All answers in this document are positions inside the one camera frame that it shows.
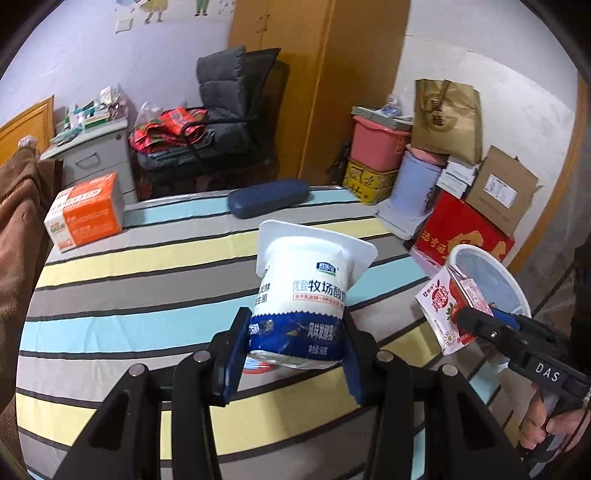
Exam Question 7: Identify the clear plastic bag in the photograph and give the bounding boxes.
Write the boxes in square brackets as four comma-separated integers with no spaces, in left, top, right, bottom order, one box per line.
[134,100,164,127]

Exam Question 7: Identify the clear plastic bottle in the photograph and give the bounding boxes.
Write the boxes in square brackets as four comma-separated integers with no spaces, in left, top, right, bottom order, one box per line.
[381,93,407,116]

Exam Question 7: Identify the strawberry print milk carton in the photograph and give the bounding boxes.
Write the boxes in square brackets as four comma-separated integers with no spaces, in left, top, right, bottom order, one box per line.
[414,265,494,356]

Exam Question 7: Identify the wooden door frame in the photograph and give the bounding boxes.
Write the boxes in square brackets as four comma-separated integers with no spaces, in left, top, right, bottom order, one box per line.
[508,69,587,273]

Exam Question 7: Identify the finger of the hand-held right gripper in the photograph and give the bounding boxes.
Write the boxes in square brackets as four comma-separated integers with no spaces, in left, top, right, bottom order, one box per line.
[457,307,519,352]
[491,307,533,331]

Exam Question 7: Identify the pile of small packets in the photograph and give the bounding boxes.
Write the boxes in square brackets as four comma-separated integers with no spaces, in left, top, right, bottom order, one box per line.
[51,85,127,144]

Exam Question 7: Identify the grey nightstand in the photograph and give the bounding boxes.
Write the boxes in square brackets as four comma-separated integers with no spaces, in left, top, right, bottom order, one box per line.
[41,122,139,204]

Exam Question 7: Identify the wooden wardrobe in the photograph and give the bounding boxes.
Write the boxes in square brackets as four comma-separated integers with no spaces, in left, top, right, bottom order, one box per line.
[228,0,411,188]

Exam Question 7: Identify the person's right hand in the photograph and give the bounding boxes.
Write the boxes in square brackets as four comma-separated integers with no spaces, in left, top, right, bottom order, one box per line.
[526,396,591,438]

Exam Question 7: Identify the yellow patterned box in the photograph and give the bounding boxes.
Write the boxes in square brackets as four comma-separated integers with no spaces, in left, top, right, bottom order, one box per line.
[342,158,402,206]

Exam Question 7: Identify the red plaid bag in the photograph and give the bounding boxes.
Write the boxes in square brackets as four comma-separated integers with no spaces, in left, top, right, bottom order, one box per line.
[129,107,215,153]

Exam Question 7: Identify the lilac plastic bucket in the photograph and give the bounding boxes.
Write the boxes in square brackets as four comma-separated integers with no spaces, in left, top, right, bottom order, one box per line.
[388,145,446,222]

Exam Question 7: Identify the cartoon wall sticker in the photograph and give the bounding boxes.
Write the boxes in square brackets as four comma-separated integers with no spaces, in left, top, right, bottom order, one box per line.
[111,0,232,24]

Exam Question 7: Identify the grey cushioned chair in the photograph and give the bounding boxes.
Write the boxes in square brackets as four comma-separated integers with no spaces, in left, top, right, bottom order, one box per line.
[139,46,291,199]

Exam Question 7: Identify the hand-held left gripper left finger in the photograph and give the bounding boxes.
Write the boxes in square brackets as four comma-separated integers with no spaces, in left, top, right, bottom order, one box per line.
[53,307,254,480]

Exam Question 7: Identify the brown paper bag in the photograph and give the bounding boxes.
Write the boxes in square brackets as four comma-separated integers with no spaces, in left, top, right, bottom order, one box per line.
[411,78,483,164]

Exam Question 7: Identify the blue glasses case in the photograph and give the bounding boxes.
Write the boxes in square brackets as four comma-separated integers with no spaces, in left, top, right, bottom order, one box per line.
[228,180,308,219]

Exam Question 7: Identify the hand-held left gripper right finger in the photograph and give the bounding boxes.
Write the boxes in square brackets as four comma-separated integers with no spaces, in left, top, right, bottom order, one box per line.
[339,311,529,480]

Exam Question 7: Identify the brown blanket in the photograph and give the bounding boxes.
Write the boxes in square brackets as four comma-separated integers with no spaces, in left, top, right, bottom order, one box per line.
[0,148,63,444]

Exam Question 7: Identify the white yogurt cup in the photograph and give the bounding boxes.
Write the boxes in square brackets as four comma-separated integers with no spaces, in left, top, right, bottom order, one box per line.
[249,220,377,369]

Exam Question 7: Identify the wooden headboard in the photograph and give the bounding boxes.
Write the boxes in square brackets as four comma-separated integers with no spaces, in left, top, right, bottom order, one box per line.
[0,96,55,164]

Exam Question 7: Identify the white pink box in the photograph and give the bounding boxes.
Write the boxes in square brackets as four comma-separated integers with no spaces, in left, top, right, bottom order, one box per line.
[409,249,446,273]

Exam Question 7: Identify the open brown cardboard box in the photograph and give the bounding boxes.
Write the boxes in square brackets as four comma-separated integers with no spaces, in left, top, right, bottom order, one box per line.
[465,145,546,236]

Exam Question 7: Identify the orange cardboard box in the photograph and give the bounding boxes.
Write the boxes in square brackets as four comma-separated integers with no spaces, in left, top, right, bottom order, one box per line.
[44,172,125,254]

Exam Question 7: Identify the stack of flat green boxes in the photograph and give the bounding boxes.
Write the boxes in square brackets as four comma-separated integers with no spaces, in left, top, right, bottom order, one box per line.
[351,106,414,127]

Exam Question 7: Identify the red gift box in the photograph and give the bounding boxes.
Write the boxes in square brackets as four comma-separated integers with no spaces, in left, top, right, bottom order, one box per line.
[412,190,515,266]

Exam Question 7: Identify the striped tablecloth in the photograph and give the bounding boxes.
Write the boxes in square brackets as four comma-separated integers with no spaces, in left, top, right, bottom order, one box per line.
[16,185,504,480]

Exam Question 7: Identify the pink plastic bin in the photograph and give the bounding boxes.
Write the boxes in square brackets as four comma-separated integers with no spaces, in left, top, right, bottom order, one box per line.
[351,115,413,171]

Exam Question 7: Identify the white rim trash bin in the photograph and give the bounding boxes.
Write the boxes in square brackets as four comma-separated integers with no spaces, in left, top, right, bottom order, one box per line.
[444,244,533,324]

